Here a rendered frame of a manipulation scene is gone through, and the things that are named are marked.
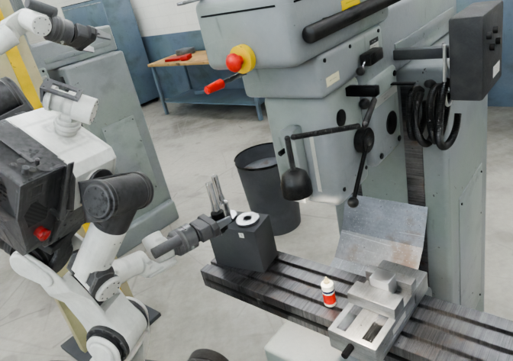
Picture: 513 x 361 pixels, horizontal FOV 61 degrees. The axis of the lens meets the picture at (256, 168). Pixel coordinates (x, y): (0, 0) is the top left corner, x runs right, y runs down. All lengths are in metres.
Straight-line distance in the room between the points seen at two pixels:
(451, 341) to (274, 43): 0.94
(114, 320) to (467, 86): 1.19
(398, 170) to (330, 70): 0.67
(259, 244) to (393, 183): 0.53
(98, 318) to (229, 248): 0.53
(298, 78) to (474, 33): 0.44
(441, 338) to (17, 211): 1.14
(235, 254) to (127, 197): 0.74
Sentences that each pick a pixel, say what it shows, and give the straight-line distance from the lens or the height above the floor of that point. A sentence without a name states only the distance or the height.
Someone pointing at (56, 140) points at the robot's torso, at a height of 1.66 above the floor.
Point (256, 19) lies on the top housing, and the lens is 0.93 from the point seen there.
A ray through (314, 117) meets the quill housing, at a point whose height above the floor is 1.57.
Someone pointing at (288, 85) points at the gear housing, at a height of 1.67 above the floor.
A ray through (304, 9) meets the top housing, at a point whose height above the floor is 1.83.
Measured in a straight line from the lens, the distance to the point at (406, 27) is 1.45.
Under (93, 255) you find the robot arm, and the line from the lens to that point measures 1.15.
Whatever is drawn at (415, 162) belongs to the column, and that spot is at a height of 1.24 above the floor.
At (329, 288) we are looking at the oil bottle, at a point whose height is 0.98.
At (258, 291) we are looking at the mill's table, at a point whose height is 0.90.
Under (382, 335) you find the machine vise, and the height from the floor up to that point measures 0.97.
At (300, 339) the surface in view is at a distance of 1.53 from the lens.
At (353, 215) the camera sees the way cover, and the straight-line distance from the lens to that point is 1.75.
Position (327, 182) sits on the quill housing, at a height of 1.39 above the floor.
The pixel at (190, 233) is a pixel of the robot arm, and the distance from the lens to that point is 1.44.
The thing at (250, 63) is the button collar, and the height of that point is 1.75.
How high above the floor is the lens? 1.93
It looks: 24 degrees down
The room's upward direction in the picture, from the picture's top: 13 degrees counter-clockwise
